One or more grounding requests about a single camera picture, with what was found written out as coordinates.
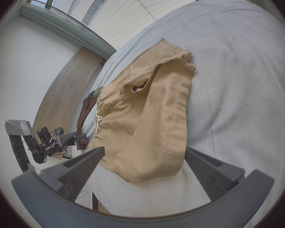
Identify bed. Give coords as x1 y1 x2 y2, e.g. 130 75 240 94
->
32 0 285 217

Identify pale blue garment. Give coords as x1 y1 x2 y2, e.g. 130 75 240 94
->
82 106 100 151

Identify grey-green curtain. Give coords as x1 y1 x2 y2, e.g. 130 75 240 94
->
19 4 117 61

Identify tan drawstring shorts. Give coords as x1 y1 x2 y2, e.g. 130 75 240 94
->
87 38 197 183

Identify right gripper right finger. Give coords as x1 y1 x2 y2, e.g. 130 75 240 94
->
185 147 245 202

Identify brown garment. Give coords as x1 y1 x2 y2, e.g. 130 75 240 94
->
76 96 98 151

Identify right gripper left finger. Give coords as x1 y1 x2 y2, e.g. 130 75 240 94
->
39 146 105 202

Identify window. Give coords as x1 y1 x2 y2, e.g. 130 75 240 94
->
31 0 247 50

